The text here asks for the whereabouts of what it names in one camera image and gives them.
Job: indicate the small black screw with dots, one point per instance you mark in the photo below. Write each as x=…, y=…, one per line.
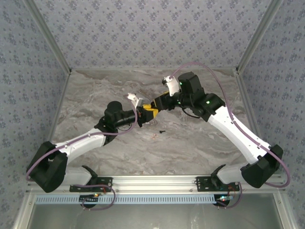
x=162, y=131

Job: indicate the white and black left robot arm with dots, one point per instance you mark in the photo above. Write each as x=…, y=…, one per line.
x=78, y=145

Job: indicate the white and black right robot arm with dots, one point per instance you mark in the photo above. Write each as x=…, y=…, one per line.
x=238, y=133

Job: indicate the grey metal panel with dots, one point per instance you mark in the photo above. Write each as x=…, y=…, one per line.
x=155, y=217

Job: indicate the aluminium table side rail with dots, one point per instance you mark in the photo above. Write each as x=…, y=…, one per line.
x=252, y=119
x=59, y=105

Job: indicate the aluminium frame beam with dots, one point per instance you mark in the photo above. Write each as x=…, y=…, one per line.
x=155, y=183

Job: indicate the aluminium frame post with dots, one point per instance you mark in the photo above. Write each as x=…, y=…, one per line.
x=50, y=35
x=257, y=35

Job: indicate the black bracket with circuit board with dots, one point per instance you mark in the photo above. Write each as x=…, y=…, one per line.
x=222, y=202
x=89, y=200

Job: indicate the short aluminium frame leg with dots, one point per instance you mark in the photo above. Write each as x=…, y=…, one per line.
x=22, y=214
x=284, y=214

